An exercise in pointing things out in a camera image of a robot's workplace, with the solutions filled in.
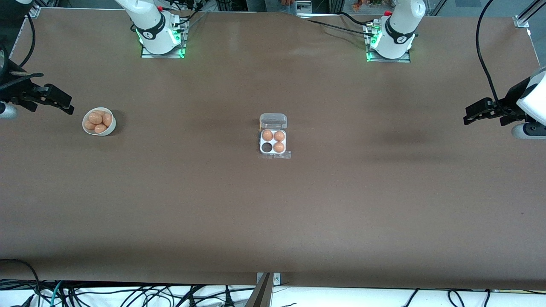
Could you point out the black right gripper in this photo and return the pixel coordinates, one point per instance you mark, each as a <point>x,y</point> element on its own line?
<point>12,91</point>

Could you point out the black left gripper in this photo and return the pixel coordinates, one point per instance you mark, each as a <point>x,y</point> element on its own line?
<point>513,99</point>

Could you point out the clear plastic egg carton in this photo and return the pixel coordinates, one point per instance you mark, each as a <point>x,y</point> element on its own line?
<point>273,120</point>

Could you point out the white round bowl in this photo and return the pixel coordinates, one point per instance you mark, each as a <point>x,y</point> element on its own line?
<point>112,128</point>

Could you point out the aluminium corner profile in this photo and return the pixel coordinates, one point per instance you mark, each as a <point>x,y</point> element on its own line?
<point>36,12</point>
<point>527,15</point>

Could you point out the small orange objects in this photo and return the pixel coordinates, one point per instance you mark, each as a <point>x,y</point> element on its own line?
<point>357,5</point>

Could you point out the standing person in jeans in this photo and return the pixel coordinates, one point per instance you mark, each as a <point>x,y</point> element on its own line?
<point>277,5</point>

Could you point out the brown table cover sheet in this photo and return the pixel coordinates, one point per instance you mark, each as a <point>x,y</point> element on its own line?
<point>273,213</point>

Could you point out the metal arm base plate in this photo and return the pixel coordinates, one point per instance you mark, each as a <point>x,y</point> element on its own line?
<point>170,55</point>
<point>401,60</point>

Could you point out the aluminium frame post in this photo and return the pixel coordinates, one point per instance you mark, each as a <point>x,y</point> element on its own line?
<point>336,5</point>

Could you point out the small metal bracket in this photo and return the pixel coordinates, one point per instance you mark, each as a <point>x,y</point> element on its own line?
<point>277,279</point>

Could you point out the dark camera stand pole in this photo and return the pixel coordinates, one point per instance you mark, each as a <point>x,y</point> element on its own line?
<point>261,296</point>

